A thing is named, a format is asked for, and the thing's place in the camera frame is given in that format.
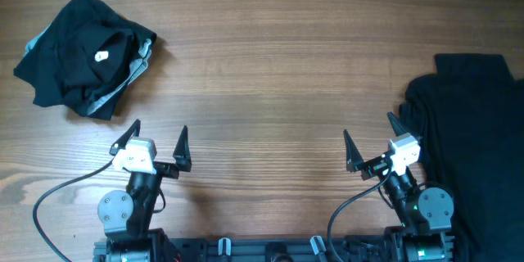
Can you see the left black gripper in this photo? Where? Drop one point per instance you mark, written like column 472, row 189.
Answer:
column 182, row 155

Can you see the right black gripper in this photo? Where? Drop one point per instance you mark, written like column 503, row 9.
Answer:
column 354, row 163

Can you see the black t-shirt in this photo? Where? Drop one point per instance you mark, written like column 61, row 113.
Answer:
column 469, row 114

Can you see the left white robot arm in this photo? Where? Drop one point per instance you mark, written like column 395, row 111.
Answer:
column 126, row 214

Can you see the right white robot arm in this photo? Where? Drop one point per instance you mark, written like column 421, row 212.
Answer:
column 424, row 210

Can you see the folded black clothes pile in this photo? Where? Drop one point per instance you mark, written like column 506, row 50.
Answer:
column 85, row 59

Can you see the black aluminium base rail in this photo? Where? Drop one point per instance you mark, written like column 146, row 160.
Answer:
column 278, row 249

